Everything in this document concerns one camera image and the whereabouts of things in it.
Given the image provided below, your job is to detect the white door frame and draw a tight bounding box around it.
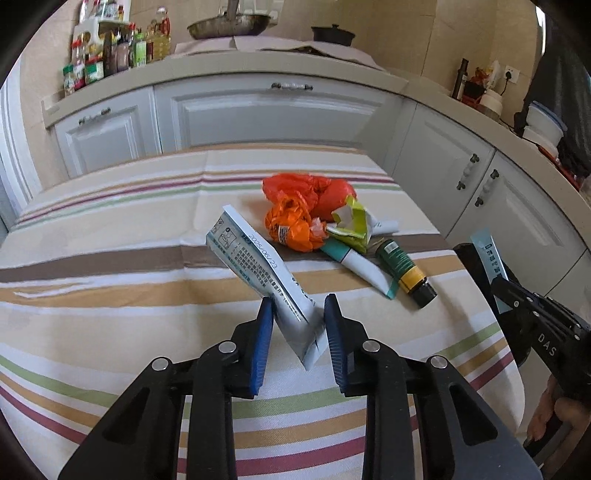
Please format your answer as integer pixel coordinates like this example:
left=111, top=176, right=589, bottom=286
left=0, top=74, right=43, bottom=232

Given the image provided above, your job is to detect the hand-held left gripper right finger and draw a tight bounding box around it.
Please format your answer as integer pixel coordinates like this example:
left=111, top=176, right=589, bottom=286
left=323, top=293, right=544, bottom=480

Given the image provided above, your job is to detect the group of condiment bottles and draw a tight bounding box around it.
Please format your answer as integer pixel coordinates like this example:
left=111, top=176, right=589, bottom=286
left=62, top=0, right=172, bottom=97

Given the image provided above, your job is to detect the light blue tube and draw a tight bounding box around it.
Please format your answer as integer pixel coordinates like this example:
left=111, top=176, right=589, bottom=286
left=470, top=228, right=513, bottom=315

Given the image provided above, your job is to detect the steel wok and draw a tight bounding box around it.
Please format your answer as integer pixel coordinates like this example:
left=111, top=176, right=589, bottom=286
left=187, top=13, right=273, bottom=40

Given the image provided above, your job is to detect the white kitchen cabinet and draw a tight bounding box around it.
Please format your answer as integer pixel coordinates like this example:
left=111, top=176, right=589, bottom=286
left=41, top=46, right=591, bottom=296

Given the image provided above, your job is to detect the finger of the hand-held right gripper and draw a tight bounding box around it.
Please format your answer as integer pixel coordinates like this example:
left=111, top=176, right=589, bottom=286
left=490, top=276, right=579, bottom=332

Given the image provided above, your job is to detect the teal and white tube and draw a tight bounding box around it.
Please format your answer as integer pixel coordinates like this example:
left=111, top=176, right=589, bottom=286
left=321, top=239, right=399, bottom=300

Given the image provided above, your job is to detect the dark hanging cloth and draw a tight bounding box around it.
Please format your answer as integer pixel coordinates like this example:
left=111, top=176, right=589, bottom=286
left=522, top=0, right=591, bottom=185

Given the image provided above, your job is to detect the white stove cloth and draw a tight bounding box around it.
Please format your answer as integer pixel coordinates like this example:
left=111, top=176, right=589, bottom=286
left=173, top=34, right=384, bottom=70

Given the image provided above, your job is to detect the small drawer handle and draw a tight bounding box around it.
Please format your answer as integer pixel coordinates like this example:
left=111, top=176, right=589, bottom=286
left=78, top=108, right=112, bottom=125

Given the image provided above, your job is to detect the stack of white bowls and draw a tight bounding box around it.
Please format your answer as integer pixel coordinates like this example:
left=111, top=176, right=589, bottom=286
left=522, top=100, right=567, bottom=153

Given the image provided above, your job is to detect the cabinet door handle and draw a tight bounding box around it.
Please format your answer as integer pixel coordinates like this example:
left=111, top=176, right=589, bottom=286
left=475, top=169, right=501, bottom=208
left=456, top=154, right=481, bottom=191

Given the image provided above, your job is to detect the red plastic bag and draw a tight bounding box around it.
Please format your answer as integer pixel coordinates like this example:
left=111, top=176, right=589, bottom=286
left=262, top=174, right=359, bottom=223

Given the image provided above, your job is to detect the dark glass bottle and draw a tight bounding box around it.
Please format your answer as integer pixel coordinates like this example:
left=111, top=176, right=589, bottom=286
left=451, top=58, right=470, bottom=102

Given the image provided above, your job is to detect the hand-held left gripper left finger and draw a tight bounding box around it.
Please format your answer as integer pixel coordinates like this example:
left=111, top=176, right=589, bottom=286
left=58, top=298, right=275, bottom=480

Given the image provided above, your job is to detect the yellow-green crumpled wrapper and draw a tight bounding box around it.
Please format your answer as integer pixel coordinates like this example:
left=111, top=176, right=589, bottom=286
left=325, top=196, right=373, bottom=255

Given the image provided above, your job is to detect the black lidded pot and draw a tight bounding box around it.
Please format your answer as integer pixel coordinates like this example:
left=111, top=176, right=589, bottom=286
left=311, top=25, right=356, bottom=46

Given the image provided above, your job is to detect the person's right hand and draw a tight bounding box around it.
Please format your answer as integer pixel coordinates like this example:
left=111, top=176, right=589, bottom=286
left=527, top=374, right=591, bottom=445

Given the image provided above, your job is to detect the striped tablecloth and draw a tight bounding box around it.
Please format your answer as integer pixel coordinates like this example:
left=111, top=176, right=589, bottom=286
left=0, top=141, right=527, bottom=480

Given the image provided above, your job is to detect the green bottle yellow label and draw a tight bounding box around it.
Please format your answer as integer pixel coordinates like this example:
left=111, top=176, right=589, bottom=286
left=374, top=239, right=437, bottom=309

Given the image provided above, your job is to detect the white utensil jar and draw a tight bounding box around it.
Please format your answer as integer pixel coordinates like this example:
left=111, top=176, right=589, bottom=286
left=478, top=89, right=503, bottom=116

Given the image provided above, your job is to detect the large white toothpaste tube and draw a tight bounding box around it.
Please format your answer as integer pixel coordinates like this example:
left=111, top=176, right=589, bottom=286
left=205, top=206, right=327, bottom=372

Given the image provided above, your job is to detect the red ornament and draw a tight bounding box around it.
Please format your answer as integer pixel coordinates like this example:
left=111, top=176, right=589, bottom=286
left=464, top=67, right=492, bottom=103

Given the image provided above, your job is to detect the orange crumpled wrapper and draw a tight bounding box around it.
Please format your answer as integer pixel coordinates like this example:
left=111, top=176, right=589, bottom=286
left=264, top=194, right=329, bottom=253

